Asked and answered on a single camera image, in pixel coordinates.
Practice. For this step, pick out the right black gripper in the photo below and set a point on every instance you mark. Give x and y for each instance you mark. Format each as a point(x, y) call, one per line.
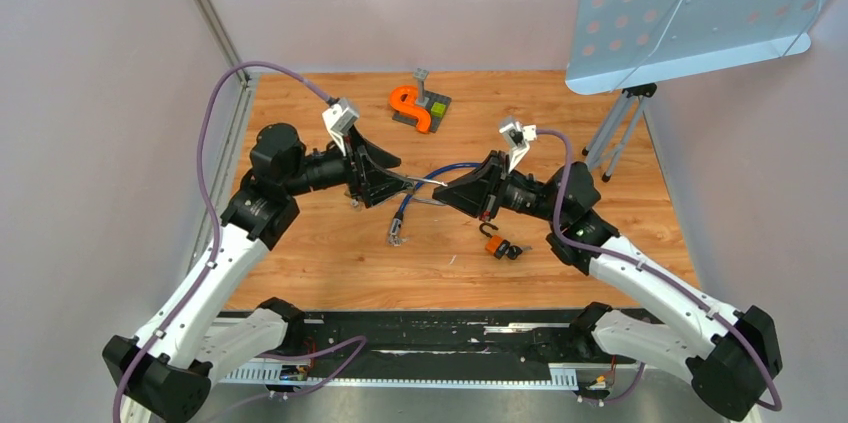
point(478, 192)

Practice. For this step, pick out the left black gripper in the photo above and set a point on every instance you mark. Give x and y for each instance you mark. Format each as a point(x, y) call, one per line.
point(375, 185)

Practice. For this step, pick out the large brass padlock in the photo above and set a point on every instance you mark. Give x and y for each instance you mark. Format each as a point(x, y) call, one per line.
point(412, 196)

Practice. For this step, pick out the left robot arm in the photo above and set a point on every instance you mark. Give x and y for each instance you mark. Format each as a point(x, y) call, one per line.
point(170, 365)

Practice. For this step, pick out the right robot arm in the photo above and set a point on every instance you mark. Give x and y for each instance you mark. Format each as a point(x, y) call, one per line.
point(730, 357)

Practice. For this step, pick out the black key bunch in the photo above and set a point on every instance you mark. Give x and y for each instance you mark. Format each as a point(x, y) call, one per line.
point(513, 252)

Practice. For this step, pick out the orange small padlock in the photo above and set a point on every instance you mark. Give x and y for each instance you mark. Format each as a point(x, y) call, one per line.
point(496, 245)

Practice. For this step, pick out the orange S-shaped toy base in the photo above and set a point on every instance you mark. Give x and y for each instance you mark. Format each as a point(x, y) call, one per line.
point(417, 106)

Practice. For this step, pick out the perforated metal music stand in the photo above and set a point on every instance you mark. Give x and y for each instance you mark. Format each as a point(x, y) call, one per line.
point(628, 47)

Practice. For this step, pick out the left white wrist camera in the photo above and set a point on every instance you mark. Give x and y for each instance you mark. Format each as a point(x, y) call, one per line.
point(339, 119)

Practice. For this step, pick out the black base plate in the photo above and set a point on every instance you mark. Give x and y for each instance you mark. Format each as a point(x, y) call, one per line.
point(451, 345)

